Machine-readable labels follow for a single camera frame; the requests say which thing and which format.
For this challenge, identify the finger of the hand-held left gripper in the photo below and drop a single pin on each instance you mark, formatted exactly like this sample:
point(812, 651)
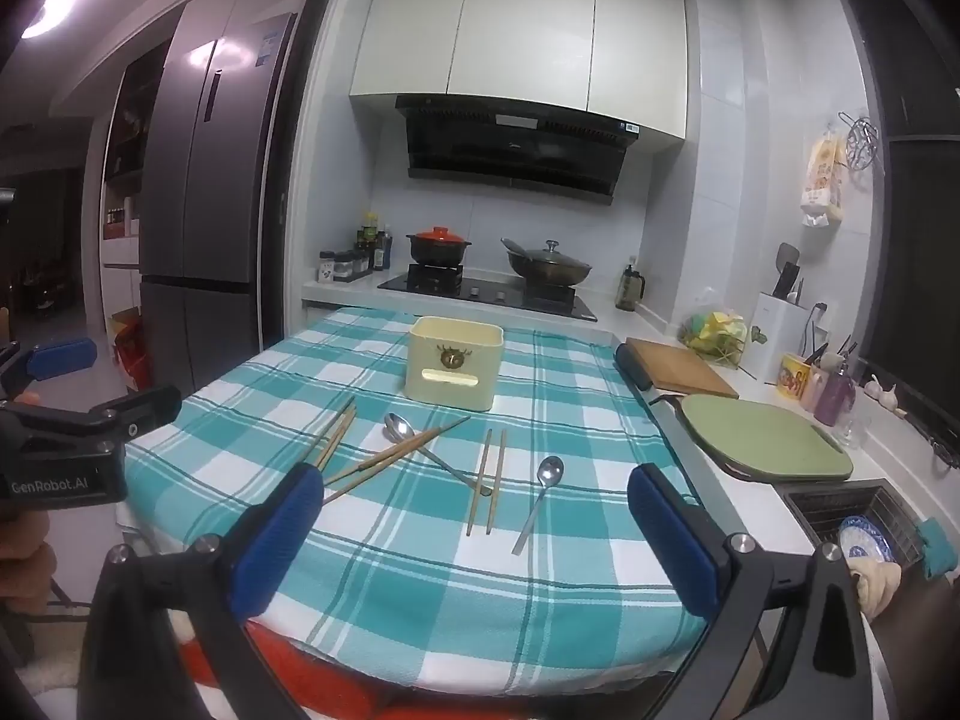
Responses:
point(64, 358)
point(139, 406)

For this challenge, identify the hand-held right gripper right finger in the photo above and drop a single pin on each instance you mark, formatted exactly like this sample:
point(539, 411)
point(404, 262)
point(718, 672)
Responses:
point(667, 540)

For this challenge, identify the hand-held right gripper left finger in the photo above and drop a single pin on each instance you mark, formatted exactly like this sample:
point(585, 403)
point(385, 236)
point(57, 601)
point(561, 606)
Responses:
point(277, 540)

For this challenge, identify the cream utensil holder box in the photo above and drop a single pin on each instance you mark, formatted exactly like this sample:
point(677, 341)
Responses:
point(480, 382)

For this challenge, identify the person's left hand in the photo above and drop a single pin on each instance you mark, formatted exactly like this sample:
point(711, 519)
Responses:
point(21, 570)

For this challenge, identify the red bag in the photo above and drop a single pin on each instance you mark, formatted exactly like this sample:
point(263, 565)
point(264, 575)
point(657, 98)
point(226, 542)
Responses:
point(133, 356)

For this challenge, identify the metal spoon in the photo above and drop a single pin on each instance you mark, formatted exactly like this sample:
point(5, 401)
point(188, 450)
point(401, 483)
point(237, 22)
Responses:
point(395, 427)
point(551, 471)

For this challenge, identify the green cutting board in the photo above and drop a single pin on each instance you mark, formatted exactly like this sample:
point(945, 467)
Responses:
point(765, 439)

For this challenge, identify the teal checked tablecloth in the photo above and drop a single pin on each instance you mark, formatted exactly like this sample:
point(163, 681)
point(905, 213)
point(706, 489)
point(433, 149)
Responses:
point(420, 585)

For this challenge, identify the dark sink basin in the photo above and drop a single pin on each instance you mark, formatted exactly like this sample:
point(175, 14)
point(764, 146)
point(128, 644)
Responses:
point(817, 510)

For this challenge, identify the wooden cutting board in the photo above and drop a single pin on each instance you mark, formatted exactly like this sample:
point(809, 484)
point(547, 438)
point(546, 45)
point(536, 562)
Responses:
point(675, 367)

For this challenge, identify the blue and white plate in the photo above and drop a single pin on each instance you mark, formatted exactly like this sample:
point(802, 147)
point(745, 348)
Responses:
point(862, 540)

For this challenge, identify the yellow printed cup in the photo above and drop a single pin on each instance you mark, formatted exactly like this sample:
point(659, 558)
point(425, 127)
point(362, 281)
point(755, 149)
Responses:
point(793, 376)

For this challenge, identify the pink utensil cup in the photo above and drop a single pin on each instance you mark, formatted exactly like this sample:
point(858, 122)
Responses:
point(811, 390)

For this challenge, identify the plastic bag of colourful items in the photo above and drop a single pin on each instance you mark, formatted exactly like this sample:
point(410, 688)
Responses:
point(712, 334)

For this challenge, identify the cream cloth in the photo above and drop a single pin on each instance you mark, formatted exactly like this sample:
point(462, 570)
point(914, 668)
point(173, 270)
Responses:
point(876, 586)

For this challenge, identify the grey refrigerator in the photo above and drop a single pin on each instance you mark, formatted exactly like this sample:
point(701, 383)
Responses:
point(217, 202)

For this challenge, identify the purple bottle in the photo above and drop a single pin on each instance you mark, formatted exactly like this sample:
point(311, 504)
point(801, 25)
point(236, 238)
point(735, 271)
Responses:
point(834, 397)

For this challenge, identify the white knife holder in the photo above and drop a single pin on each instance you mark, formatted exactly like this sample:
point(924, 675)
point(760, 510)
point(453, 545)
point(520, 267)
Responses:
point(780, 337)

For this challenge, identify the white shaker jar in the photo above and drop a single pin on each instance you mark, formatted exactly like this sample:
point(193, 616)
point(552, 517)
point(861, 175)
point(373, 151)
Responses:
point(327, 268)

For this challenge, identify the dark water bottle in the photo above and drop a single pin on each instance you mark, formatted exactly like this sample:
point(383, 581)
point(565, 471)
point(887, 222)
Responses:
point(630, 289)

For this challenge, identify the garlic bulbs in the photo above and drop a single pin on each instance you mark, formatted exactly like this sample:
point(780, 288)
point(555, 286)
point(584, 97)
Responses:
point(881, 392)

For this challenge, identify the teal cloth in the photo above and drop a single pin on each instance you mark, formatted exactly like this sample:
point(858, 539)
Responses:
point(934, 544)

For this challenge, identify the yellow-capped sauce bottle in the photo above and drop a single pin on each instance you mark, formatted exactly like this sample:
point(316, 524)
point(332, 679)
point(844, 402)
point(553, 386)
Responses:
point(367, 236)

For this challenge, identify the dark sauce bottle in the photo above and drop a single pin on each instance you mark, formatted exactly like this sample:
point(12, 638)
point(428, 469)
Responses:
point(382, 247)

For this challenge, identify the wok with glass lid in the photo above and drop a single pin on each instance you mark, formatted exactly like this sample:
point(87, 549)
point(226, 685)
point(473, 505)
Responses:
point(551, 262)

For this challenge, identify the black spatula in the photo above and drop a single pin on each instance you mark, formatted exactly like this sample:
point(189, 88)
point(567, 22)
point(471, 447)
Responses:
point(786, 259)

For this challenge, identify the black gas stove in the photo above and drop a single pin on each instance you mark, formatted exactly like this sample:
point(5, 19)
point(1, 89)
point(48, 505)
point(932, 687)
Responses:
point(487, 291)

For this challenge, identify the black clay pot red lid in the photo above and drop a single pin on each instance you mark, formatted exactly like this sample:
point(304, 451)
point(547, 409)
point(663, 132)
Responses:
point(439, 247)

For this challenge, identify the ceiling lamp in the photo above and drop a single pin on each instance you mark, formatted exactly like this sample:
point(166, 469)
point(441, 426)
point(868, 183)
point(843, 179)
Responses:
point(46, 11)

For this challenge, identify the dark window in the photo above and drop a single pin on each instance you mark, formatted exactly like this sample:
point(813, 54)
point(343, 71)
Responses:
point(915, 240)

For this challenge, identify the hanging food bag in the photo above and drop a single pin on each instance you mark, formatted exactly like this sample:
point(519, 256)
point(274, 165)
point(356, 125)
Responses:
point(821, 180)

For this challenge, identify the black range hood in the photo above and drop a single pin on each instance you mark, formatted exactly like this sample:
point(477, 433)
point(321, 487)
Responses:
point(510, 157)

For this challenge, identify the white wall cabinet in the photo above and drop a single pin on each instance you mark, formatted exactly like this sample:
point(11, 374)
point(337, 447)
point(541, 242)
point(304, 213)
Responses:
point(517, 30)

